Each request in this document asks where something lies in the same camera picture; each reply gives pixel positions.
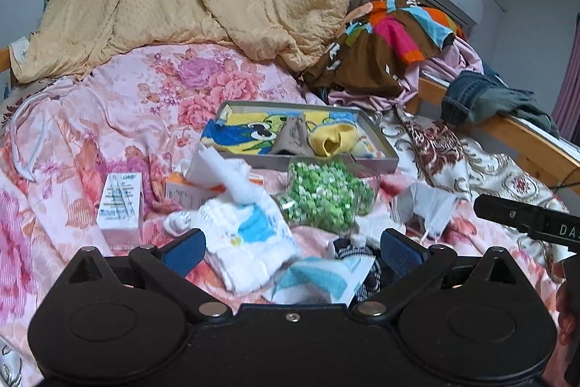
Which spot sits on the yellow sock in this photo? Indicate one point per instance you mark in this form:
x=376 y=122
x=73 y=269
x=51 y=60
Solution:
x=326 y=140

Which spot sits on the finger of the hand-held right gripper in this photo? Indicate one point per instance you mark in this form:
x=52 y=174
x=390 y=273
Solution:
x=498 y=210

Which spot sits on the lilac cloth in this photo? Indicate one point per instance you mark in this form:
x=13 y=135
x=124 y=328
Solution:
x=457 y=56

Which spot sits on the white towel with blue print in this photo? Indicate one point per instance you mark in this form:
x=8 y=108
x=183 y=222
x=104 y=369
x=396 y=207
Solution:
x=253 y=251

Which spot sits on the grey shallow box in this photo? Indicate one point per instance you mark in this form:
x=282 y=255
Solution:
x=317 y=165

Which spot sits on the purple curtain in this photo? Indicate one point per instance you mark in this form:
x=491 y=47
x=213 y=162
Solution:
x=572 y=97

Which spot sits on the red gold brocade cloth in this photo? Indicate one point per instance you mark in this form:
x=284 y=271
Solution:
x=475 y=160

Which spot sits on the brown multicolour shirt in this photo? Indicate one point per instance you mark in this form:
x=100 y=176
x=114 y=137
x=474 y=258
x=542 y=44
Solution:
x=362 y=60

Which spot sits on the person's right hand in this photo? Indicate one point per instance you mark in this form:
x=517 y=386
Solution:
x=566 y=314

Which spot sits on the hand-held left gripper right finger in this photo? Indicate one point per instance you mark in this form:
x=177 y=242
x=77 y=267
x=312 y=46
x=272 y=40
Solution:
x=401 y=253

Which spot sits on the wooden bed rail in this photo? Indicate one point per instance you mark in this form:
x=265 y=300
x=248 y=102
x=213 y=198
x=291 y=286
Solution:
x=534 y=146

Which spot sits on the black white patterned cloth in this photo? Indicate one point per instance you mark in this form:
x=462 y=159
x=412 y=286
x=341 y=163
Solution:
x=349 y=251

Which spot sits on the grey white face mask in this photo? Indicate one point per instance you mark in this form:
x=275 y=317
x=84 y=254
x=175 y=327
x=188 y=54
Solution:
x=430 y=205

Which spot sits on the cartoon print towel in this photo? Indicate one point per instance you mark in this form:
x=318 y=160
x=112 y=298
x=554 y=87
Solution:
x=244 y=133

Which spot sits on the crumpled white tissue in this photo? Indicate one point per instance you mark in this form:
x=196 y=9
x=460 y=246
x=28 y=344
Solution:
x=217 y=169

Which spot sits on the small white carton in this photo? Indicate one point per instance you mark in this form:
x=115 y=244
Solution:
x=120 y=201

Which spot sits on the pink floral bed sheet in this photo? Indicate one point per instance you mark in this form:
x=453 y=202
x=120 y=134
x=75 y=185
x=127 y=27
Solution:
x=136 y=97

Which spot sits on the white teal striped cloth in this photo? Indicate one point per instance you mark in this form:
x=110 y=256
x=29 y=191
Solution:
x=312 y=278

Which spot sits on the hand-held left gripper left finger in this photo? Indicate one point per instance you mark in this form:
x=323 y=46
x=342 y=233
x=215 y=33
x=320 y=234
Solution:
x=185 y=252

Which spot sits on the blue jeans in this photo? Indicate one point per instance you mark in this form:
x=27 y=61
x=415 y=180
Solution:
x=471 y=97

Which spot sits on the taupe sock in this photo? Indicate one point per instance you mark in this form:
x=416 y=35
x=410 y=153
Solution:
x=290 y=135

